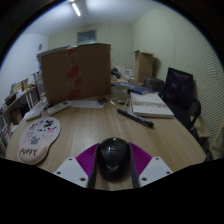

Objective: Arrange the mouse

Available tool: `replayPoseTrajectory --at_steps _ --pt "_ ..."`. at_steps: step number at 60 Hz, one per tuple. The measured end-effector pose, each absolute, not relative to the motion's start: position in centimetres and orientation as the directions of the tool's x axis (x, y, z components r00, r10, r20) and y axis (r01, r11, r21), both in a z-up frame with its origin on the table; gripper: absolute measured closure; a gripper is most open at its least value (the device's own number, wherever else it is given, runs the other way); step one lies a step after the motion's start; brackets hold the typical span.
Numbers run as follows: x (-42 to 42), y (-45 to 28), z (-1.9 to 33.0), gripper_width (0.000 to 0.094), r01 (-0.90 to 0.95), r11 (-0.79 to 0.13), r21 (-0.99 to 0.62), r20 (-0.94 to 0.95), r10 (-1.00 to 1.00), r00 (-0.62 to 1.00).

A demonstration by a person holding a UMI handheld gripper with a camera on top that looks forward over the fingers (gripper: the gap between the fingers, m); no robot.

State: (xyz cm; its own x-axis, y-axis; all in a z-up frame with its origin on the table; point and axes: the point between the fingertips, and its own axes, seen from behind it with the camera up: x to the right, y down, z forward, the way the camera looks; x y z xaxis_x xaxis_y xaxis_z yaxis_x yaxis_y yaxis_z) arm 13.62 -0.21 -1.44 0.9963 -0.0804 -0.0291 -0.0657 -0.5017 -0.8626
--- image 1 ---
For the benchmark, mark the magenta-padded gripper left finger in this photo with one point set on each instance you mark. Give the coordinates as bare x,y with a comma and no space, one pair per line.
71,170

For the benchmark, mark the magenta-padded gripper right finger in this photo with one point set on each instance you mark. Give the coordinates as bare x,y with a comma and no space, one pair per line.
155,170

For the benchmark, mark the black computer mouse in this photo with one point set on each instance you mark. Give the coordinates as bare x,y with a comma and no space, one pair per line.
113,156

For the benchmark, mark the beige printed mouse pad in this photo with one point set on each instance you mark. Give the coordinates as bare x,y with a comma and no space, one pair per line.
38,138

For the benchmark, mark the black marker pen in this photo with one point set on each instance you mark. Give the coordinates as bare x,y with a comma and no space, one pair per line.
135,117

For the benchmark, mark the white remote with buttons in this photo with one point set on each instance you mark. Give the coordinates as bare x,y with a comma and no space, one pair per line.
59,107

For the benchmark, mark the white open book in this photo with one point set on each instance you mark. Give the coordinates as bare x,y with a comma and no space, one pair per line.
150,105

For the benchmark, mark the white paper sheet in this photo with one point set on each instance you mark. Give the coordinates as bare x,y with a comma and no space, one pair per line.
85,104

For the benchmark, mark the plain white remote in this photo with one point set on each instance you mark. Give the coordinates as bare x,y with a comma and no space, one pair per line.
32,114

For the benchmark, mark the black eyeglasses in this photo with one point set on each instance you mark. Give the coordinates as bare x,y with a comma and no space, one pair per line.
48,106

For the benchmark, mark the small dark clip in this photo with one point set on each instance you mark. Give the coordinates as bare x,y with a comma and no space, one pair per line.
102,99

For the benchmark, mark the cluttered shelf unit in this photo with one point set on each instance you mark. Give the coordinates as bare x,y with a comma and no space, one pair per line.
5,128

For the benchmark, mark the blue book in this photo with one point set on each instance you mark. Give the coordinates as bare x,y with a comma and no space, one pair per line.
140,90

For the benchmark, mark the black office chair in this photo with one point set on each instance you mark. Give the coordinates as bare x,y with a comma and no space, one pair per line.
180,88

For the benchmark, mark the dark storage box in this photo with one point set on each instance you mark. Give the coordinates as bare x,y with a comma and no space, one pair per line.
154,84

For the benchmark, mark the clear plastic container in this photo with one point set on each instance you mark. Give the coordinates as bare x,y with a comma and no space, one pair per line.
119,91

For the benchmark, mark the wooden side desk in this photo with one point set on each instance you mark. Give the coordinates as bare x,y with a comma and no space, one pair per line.
20,98

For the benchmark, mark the clear glass jar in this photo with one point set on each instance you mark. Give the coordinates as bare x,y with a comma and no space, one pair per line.
39,85

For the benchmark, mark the large brown cardboard box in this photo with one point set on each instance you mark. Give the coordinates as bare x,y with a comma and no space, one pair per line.
83,71

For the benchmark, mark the small brown cardboard box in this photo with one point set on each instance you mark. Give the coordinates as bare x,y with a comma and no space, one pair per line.
144,66

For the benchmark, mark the ceiling tube light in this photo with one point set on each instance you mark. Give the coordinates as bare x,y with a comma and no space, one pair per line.
76,9

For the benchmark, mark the wall air vent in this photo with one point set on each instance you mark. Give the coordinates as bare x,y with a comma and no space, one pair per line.
86,36

